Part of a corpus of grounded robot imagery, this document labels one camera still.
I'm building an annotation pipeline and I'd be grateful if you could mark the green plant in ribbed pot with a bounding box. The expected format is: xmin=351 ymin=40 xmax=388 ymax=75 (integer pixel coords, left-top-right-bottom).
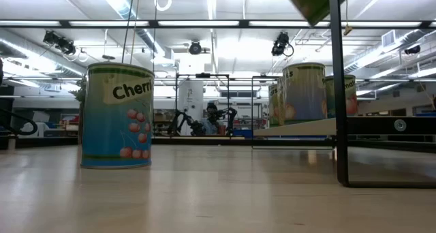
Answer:
xmin=69 ymin=74 xmax=86 ymax=146

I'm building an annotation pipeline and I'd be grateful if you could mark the Pears tin can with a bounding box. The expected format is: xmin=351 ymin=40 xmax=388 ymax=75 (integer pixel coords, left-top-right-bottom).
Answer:
xmin=268 ymin=84 xmax=279 ymax=127

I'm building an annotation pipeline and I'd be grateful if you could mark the white ceiling vent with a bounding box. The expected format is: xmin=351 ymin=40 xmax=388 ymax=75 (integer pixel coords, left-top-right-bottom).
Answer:
xmin=381 ymin=29 xmax=397 ymax=48

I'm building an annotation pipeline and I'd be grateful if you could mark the wooden shelf with black frame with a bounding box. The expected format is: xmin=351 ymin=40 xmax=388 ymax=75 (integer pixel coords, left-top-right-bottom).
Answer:
xmin=251 ymin=0 xmax=436 ymax=189

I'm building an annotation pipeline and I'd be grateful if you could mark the black ceiling device cluster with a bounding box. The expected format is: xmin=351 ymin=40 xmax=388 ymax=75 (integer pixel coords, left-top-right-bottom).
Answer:
xmin=42 ymin=30 xmax=78 ymax=56

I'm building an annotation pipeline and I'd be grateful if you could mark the black ceiling device with cable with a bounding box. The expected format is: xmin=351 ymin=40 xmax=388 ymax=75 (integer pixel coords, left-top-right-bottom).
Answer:
xmin=271 ymin=31 xmax=295 ymax=58

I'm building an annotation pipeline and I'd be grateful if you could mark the thick black cable loop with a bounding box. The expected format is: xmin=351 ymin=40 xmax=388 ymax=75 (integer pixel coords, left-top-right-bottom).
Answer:
xmin=0 ymin=107 xmax=40 ymax=138

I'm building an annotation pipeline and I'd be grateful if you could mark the white hanging ring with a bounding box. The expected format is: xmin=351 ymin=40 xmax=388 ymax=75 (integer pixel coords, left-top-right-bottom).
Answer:
xmin=153 ymin=0 xmax=173 ymax=12

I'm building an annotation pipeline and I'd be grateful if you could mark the Tomatoes tin can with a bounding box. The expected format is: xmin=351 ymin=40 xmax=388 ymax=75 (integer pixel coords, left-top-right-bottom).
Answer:
xmin=324 ymin=74 xmax=358 ymax=119

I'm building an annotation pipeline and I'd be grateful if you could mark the Oranges tin can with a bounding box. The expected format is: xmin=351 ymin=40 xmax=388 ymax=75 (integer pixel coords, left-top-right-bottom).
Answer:
xmin=281 ymin=0 xmax=350 ymax=27

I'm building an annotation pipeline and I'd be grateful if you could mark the black aluminium table frame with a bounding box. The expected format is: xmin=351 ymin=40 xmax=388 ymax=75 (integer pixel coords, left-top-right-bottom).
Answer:
xmin=0 ymin=134 xmax=436 ymax=155

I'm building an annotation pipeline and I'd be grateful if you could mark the thin black station frame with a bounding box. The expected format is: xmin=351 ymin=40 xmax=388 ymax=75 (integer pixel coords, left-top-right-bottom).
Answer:
xmin=174 ymin=72 xmax=231 ymax=138

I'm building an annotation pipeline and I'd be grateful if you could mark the round black ceiling camera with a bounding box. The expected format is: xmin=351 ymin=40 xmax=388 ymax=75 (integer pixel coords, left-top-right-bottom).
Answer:
xmin=188 ymin=40 xmax=204 ymax=56

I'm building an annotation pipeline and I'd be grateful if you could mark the Cherries tin can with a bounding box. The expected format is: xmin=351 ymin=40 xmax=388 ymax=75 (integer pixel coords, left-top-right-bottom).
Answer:
xmin=80 ymin=61 xmax=156 ymax=170

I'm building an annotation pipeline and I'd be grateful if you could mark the Peaches tin can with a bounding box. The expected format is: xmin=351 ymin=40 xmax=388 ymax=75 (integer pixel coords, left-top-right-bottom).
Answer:
xmin=281 ymin=62 xmax=327 ymax=125

